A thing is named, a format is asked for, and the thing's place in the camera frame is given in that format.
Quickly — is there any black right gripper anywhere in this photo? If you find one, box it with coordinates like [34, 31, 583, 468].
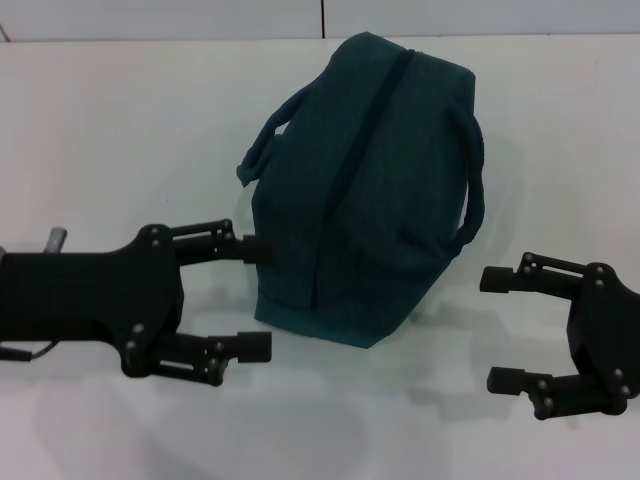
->
[478, 251, 640, 421]

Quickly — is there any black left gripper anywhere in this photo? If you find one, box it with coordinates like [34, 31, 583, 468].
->
[0, 218, 276, 390]

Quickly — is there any dark teal insulated lunch bag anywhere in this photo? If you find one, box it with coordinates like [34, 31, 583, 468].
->
[234, 30, 490, 350]

